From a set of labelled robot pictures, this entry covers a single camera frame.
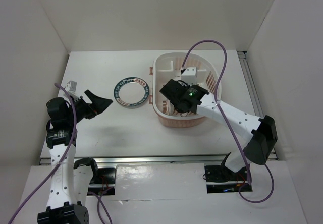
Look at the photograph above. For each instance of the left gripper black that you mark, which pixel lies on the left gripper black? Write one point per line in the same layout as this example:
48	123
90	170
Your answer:
98	105

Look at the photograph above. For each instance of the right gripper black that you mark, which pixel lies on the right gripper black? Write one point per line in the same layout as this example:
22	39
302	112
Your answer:
184	85

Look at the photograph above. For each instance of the plate with orange sunburst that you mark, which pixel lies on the plate with orange sunburst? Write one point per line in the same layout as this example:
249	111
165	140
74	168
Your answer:
166	107

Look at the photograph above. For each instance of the plate with green rim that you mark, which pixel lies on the plate with green rim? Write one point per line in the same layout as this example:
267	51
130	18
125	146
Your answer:
131	92

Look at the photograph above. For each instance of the plate with red characters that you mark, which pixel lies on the plate with red characters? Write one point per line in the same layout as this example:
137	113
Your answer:
173	111

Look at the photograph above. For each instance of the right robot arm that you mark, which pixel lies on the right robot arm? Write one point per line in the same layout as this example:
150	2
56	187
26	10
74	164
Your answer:
205	104

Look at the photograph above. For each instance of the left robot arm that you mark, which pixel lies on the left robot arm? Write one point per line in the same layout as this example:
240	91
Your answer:
71	178

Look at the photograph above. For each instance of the white pink dish rack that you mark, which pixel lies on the white pink dish rack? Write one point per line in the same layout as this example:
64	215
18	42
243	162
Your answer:
170	66

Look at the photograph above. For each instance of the white cover panel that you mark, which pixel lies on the white cover panel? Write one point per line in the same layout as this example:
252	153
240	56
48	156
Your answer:
160	182

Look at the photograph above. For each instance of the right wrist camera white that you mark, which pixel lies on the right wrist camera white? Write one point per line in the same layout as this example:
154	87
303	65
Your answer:
189	75

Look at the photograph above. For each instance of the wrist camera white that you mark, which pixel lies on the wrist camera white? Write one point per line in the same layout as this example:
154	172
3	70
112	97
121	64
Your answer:
70	88
189	75

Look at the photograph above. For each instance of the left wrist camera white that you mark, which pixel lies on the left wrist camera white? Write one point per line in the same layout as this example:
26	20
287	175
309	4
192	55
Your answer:
70	88

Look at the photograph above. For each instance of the aluminium side rail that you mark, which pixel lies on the aluminium side rail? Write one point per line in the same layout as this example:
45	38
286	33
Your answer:
255	100

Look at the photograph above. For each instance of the aluminium front rail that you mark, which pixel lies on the aluminium front rail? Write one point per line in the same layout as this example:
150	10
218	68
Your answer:
105	161

